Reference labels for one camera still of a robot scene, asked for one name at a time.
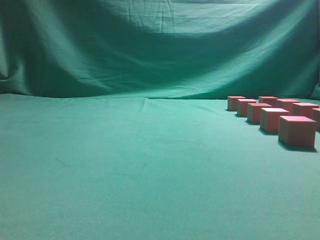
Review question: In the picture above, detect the green cloth backdrop and cover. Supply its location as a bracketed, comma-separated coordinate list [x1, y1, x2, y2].
[0, 0, 320, 240]

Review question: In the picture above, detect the pink cube column edge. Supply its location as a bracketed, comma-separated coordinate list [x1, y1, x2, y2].
[311, 108, 320, 132]

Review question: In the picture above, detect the pink cube column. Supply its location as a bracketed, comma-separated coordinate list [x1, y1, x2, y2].
[227, 96, 245, 111]
[237, 98, 257, 117]
[258, 96, 278, 106]
[247, 103, 272, 124]
[260, 107, 290, 133]
[276, 98, 300, 113]
[291, 102, 320, 119]
[278, 116, 317, 148]

